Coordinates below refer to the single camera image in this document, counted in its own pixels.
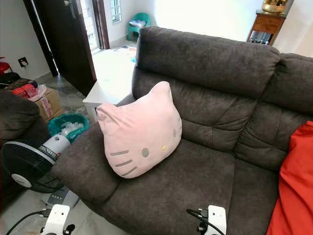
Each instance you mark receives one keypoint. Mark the teal lined waste bin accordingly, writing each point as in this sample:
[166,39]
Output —
[56,126]

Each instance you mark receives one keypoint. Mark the brown wooden cabinet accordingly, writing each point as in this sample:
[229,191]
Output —
[266,23]

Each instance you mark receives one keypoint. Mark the pink cat face pillow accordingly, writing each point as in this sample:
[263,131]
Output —
[139,129]

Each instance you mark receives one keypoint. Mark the dark brown fabric sofa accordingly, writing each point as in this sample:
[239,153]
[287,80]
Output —
[205,191]

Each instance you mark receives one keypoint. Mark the dark wooden door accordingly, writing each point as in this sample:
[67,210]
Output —
[66,44]

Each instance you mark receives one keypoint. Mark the red pillow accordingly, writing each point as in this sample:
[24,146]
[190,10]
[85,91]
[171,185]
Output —
[293,186]

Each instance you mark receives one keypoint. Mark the black and white floor fan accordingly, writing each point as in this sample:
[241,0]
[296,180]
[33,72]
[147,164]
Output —
[29,164]

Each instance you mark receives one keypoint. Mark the colourful floor mat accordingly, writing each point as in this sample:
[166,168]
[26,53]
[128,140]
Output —
[126,49]

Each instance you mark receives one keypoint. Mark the black wall socket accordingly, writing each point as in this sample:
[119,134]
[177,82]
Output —
[23,61]

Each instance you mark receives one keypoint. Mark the white low table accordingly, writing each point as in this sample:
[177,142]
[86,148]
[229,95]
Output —
[110,81]

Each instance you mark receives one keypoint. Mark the gold bowl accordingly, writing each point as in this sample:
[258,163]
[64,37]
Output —
[274,7]

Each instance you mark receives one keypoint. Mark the teal plastic stool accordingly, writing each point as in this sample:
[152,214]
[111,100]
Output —
[137,32]

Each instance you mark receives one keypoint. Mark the cardboard box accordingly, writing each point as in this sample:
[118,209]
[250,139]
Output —
[51,103]

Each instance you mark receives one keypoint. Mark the window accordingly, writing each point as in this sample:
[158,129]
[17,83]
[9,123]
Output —
[115,11]

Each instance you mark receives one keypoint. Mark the dark brown armchair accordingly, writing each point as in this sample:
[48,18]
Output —
[17,115]

